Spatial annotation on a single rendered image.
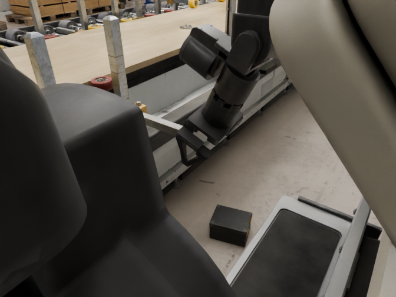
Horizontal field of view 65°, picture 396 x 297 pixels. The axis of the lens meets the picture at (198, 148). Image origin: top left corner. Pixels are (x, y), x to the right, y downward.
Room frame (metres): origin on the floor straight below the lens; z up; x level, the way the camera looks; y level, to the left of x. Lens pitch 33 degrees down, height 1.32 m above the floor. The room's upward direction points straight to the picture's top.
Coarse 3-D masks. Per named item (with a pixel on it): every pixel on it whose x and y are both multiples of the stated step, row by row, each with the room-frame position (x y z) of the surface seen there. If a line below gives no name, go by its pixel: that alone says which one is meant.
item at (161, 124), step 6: (144, 114) 1.00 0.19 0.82; (150, 120) 0.96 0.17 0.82; (156, 120) 0.95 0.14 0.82; (162, 120) 0.95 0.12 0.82; (150, 126) 0.96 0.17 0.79; (156, 126) 0.95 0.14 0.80; (162, 126) 0.93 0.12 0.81; (168, 126) 0.91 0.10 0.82; (174, 126) 0.91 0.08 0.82; (180, 126) 0.91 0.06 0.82; (168, 132) 0.92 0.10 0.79; (174, 132) 0.90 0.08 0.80
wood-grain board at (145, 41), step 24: (120, 24) 2.16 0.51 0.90; (144, 24) 2.16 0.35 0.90; (168, 24) 2.16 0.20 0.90; (192, 24) 2.16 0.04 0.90; (216, 24) 2.16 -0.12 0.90; (24, 48) 1.57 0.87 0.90; (48, 48) 1.57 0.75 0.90; (72, 48) 1.57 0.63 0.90; (96, 48) 1.57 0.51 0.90; (144, 48) 1.57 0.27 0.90; (168, 48) 1.57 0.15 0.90; (24, 72) 1.21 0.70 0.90; (72, 72) 1.21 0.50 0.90; (96, 72) 1.21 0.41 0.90
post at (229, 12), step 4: (228, 0) 1.59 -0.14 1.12; (232, 0) 1.58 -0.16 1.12; (228, 4) 1.59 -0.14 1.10; (232, 4) 1.58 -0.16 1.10; (228, 8) 1.59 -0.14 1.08; (232, 8) 1.58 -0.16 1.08; (228, 12) 1.59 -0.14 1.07; (232, 12) 1.59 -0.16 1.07; (228, 16) 1.59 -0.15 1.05; (228, 20) 1.59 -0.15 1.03; (228, 24) 1.59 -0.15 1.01; (228, 28) 1.59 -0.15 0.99; (228, 32) 1.59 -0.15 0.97
